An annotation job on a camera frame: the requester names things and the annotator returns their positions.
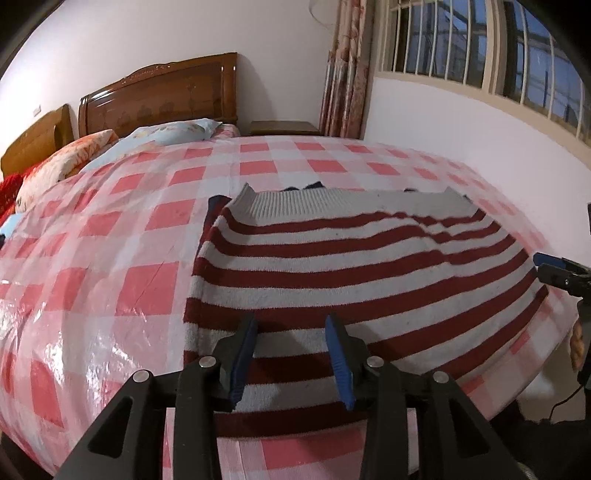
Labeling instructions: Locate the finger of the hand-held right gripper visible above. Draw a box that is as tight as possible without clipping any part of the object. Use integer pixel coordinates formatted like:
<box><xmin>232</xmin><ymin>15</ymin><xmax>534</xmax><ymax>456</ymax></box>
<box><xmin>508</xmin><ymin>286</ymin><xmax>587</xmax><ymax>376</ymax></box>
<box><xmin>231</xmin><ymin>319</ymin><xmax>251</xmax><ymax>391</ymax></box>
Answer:
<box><xmin>533</xmin><ymin>252</ymin><xmax>591</xmax><ymax>278</ymax></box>
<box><xmin>538</xmin><ymin>263</ymin><xmax>591</xmax><ymax>299</ymax></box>

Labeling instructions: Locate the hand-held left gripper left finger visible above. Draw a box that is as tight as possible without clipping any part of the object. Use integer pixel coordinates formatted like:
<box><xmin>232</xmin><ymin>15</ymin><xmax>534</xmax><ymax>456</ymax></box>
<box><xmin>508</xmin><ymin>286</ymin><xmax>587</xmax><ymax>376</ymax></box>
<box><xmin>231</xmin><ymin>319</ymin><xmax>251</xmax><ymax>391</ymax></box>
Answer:
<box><xmin>60</xmin><ymin>313</ymin><xmax>259</xmax><ymax>480</ymax></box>

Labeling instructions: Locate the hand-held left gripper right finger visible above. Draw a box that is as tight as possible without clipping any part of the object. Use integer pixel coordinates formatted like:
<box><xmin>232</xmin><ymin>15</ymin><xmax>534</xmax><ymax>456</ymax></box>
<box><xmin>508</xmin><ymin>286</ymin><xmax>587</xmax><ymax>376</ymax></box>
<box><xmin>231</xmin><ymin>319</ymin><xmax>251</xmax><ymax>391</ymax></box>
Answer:
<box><xmin>324</xmin><ymin>313</ymin><xmax>522</xmax><ymax>480</ymax></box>

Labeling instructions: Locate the red grey striped sweater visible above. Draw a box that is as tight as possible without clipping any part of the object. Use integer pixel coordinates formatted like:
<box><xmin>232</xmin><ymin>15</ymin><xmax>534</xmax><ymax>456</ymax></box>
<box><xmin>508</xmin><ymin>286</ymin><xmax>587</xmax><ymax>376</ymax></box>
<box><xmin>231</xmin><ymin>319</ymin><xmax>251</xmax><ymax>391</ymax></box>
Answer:
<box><xmin>183</xmin><ymin>182</ymin><xmax>551</xmax><ymax>437</ymax></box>

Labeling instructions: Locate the person's right hand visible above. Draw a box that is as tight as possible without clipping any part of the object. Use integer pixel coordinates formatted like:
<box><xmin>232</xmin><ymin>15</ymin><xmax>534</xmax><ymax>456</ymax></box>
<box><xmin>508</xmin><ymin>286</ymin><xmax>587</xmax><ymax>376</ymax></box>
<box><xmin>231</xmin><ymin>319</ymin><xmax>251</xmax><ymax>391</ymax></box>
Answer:
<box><xmin>570</xmin><ymin>316</ymin><xmax>587</xmax><ymax>373</ymax></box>

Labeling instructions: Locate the pink checkered bed cover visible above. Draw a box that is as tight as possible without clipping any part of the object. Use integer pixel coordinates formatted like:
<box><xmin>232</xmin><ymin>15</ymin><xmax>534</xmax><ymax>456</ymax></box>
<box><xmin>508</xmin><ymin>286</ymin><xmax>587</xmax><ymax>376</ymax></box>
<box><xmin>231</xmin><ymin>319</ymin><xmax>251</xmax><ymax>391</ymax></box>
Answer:
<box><xmin>0</xmin><ymin>135</ymin><xmax>579</xmax><ymax>480</ymax></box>

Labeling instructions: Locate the person's dark clothing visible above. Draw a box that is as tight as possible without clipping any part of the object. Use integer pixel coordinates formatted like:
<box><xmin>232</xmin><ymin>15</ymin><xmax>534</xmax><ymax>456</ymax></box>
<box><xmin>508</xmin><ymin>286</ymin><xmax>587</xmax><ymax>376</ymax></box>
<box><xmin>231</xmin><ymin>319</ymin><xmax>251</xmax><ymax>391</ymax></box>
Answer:
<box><xmin>489</xmin><ymin>383</ymin><xmax>591</xmax><ymax>480</ymax></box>

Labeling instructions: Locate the barred window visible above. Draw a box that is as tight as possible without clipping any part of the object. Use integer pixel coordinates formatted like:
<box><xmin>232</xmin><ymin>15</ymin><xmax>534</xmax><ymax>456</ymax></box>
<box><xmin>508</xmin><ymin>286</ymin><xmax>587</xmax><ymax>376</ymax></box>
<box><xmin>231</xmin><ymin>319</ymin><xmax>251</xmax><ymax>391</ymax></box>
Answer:
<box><xmin>374</xmin><ymin>0</ymin><xmax>591</xmax><ymax>154</ymax></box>

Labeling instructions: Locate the wooden nightstand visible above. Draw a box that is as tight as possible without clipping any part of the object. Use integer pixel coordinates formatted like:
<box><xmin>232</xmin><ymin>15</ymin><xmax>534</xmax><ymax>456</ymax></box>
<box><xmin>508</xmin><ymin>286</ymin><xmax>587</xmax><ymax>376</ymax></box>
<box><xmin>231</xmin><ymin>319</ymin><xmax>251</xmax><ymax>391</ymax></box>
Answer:
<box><xmin>249</xmin><ymin>120</ymin><xmax>322</xmax><ymax>137</ymax></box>

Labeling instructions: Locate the light blue floral pillow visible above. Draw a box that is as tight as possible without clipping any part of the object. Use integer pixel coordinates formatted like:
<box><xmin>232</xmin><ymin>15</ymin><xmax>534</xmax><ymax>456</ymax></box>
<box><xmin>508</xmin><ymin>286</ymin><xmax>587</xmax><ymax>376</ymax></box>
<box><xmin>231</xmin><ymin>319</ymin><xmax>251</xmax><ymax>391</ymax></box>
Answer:
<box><xmin>83</xmin><ymin>119</ymin><xmax>223</xmax><ymax>172</ymax></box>

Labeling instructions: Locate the orange floral pillow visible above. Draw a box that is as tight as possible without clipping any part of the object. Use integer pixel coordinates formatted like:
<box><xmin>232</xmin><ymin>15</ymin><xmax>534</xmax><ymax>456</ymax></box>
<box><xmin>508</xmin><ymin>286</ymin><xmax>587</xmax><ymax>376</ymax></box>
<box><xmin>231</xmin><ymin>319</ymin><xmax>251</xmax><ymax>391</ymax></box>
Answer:
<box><xmin>15</xmin><ymin>129</ymin><xmax>120</xmax><ymax>212</ymax></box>

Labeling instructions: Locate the light blue quilt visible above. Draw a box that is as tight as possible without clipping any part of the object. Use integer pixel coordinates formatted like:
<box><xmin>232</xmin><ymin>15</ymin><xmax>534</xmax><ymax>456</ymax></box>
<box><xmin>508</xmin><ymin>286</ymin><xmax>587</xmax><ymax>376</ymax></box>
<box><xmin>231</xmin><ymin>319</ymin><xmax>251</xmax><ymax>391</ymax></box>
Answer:
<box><xmin>0</xmin><ymin>212</ymin><xmax>25</xmax><ymax>237</ymax></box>

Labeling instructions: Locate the large wooden headboard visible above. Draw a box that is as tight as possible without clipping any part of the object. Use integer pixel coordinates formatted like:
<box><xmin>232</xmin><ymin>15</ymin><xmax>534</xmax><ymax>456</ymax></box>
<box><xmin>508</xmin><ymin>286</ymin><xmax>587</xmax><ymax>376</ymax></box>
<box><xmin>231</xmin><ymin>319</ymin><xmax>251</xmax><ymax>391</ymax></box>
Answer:
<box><xmin>78</xmin><ymin>52</ymin><xmax>239</xmax><ymax>138</ymax></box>

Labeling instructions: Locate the floral pink curtain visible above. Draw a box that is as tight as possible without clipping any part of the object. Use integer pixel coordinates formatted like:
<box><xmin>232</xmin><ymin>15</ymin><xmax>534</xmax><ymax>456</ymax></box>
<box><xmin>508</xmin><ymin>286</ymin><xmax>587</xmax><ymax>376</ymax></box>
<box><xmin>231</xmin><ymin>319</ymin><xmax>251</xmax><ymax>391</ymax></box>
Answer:
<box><xmin>318</xmin><ymin>0</ymin><xmax>376</xmax><ymax>139</ymax></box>

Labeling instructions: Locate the red blanket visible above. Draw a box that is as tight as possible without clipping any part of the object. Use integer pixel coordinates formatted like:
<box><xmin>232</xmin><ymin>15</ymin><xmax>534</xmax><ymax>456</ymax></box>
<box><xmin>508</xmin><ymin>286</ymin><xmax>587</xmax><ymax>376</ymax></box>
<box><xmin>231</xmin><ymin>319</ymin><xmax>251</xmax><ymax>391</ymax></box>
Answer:
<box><xmin>0</xmin><ymin>159</ymin><xmax>38</xmax><ymax>223</ymax></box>

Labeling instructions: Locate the small wooden headboard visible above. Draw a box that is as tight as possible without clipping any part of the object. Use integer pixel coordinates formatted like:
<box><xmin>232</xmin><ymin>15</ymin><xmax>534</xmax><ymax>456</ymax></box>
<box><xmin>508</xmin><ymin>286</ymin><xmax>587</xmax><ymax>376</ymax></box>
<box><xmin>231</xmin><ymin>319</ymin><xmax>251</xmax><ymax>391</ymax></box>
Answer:
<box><xmin>0</xmin><ymin>104</ymin><xmax>76</xmax><ymax>179</ymax></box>

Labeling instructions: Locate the black cable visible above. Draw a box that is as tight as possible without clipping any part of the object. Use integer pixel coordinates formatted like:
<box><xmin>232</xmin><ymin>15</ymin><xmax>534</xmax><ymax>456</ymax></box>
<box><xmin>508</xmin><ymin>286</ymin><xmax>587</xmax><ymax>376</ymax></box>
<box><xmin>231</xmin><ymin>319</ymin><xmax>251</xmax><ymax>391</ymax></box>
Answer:
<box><xmin>551</xmin><ymin>369</ymin><xmax>586</xmax><ymax>422</ymax></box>

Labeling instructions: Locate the air conditioner cable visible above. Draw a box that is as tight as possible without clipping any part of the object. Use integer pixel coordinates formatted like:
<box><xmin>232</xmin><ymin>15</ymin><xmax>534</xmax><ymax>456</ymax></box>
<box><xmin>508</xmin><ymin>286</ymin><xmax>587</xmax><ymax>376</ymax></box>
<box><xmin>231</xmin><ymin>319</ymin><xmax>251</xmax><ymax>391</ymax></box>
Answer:
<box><xmin>308</xmin><ymin>0</ymin><xmax>331</xmax><ymax>31</ymax></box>

